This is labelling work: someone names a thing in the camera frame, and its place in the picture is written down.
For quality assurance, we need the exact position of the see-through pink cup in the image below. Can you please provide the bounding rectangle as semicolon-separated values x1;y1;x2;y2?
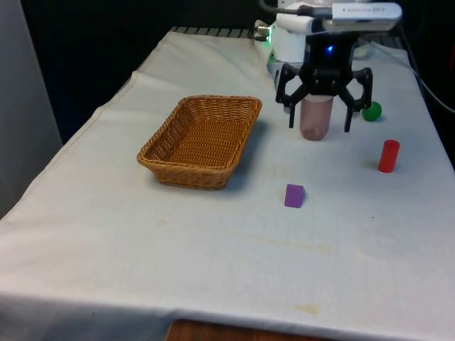
299;94;333;141

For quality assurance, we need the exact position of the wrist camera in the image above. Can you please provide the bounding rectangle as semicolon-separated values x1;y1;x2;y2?
321;2;403;33

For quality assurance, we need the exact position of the purple triangular block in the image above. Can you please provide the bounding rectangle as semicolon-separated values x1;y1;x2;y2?
284;183;306;208

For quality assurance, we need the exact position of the black cable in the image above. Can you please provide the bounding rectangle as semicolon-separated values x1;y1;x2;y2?
397;26;455;114
258;0;335;18

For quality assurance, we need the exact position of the red cylinder block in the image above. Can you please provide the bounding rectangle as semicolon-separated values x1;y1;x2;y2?
378;139;400;173

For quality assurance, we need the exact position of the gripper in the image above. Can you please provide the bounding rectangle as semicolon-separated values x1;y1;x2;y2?
275;30;373;134

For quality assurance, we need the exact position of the green ball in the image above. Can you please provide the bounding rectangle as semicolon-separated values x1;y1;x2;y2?
362;101;383;122

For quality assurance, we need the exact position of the wicker basket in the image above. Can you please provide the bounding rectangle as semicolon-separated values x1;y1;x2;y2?
136;94;263;190

